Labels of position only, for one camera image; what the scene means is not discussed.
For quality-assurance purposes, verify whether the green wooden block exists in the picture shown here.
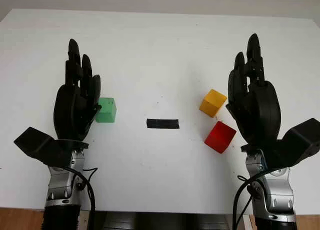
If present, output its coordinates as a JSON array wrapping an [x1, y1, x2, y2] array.
[[95, 97, 118, 123]]

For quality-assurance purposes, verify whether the dark robot torso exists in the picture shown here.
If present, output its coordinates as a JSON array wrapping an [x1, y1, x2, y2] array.
[[96, 211, 246, 230]]

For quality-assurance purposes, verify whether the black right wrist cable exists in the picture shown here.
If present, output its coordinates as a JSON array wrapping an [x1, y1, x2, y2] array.
[[232, 174, 268, 230]]

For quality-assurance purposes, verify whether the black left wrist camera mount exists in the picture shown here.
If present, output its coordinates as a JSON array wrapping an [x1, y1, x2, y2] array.
[[13, 126, 90, 168]]

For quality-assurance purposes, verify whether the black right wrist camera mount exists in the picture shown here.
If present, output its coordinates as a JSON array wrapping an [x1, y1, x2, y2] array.
[[240, 117, 320, 171]]

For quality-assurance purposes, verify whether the red wooden block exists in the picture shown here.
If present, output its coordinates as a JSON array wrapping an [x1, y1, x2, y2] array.
[[204, 120, 237, 154]]

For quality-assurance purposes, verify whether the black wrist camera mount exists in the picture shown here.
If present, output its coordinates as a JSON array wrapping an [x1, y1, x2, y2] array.
[[240, 117, 320, 171], [13, 126, 90, 168]]

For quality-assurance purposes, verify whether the black tape strip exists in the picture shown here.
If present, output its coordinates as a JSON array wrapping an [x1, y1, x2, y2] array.
[[145, 118, 181, 130]]

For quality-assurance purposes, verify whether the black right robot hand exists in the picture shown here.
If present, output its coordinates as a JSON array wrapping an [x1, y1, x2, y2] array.
[[225, 33, 283, 146]]

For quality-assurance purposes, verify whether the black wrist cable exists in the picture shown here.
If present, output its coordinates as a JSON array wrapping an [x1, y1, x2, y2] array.
[[63, 166, 99, 230], [232, 174, 268, 230]]

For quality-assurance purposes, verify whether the yellow wooden block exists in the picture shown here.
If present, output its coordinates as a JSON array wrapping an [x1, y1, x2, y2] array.
[[199, 88, 228, 119]]

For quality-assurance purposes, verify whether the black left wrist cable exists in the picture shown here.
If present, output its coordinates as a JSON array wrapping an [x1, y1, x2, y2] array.
[[63, 166, 99, 230]]

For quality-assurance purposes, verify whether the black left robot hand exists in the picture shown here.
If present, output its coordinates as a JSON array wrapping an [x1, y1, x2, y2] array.
[[53, 38, 102, 144]]

